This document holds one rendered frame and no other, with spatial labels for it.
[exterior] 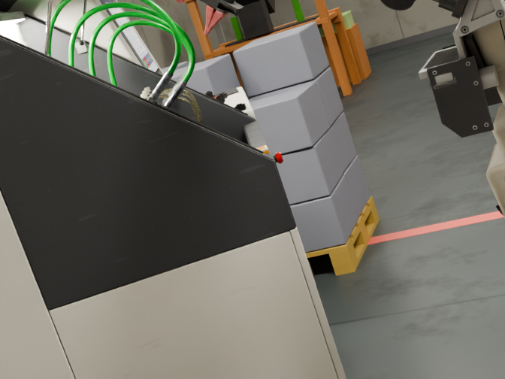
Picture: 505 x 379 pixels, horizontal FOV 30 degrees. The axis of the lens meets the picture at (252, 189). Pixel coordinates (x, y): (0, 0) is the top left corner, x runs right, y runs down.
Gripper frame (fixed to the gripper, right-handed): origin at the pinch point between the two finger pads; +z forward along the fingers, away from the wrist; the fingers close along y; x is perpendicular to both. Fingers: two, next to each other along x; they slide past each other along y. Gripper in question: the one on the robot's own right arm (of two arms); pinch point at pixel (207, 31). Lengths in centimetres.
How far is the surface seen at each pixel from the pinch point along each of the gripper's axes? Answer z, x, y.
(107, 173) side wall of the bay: 28, 42, -1
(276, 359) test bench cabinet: 51, 36, -52
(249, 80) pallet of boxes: 56, -197, 6
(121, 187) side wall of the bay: 30, 42, -5
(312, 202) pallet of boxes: 81, -160, -46
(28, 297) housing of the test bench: 60, 49, 2
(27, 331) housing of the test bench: 67, 50, -1
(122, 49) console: 22.2, -26.8, 24.3
